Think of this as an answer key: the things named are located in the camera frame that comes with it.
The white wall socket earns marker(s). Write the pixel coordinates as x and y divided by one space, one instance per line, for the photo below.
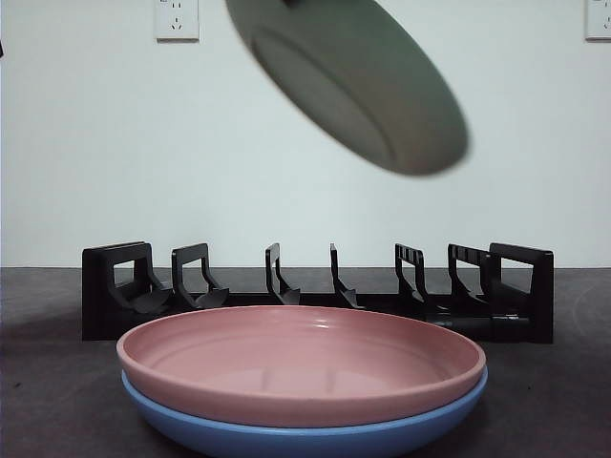
177 19
599 19

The black dish rack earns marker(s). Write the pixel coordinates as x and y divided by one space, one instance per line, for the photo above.
544 296

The green plate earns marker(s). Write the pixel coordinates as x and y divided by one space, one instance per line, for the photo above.
353 81

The pink plate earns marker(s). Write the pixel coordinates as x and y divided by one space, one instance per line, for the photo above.
286 381

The blue plate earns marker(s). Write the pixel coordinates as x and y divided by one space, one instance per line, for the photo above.
286 441

